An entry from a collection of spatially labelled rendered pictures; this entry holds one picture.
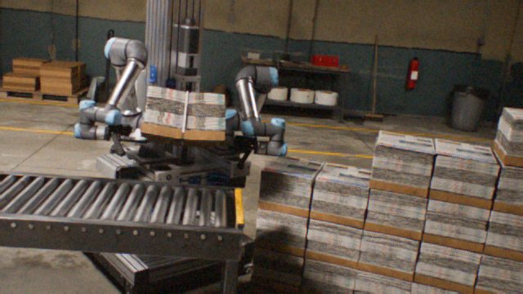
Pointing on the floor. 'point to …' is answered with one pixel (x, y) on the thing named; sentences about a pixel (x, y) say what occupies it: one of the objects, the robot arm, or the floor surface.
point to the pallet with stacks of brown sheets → (46, 80)
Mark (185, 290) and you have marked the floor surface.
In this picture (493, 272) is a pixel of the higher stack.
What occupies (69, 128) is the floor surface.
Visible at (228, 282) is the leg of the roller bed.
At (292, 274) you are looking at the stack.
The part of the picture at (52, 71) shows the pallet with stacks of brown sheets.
